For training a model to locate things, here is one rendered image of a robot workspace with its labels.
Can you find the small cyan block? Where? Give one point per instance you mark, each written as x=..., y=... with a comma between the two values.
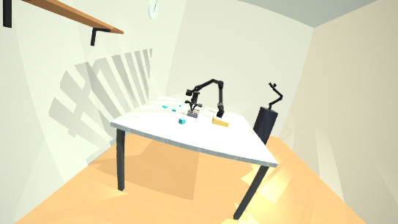
x=181, y=121

